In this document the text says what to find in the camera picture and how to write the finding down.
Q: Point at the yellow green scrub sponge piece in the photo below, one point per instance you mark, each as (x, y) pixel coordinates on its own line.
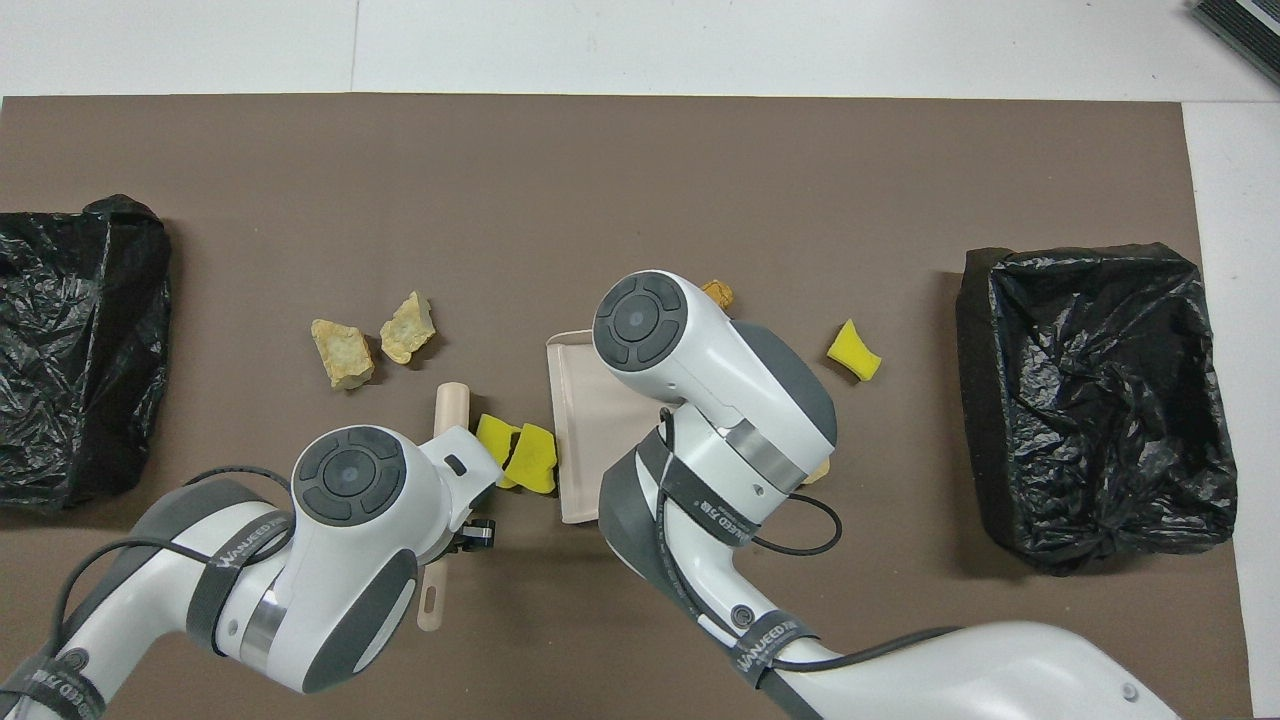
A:
(495, 435)
(537, 458)

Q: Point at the beige hand brush black bristles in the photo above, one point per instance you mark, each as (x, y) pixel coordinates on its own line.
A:
(451, 405)

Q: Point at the beige plastic dustpan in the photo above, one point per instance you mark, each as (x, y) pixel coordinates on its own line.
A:
(580, 430)

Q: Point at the pale beige bread chunk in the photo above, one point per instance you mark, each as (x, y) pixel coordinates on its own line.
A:
(818, 472)
(407, 328)

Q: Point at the beige orange bread chunk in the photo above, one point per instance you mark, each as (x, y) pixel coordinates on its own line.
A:
(342, 352)

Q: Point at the orange brown bread roll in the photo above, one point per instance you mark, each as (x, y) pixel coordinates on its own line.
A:
(718, 292)

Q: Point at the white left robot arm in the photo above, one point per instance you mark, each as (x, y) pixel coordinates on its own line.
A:
(340, 560)

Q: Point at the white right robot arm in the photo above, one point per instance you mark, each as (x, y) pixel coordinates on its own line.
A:
(720, 380)

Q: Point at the open bin with black bag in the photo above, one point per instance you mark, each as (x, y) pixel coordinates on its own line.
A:
(1100, 420)

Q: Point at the brown table mat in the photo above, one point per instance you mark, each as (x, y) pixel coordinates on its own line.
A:
(700, 180)

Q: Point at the box wrapped in black bag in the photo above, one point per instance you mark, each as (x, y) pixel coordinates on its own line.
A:
(70, 350)

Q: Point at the dark grey ribbed object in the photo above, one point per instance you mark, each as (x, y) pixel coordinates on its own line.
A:
(1245, 25)

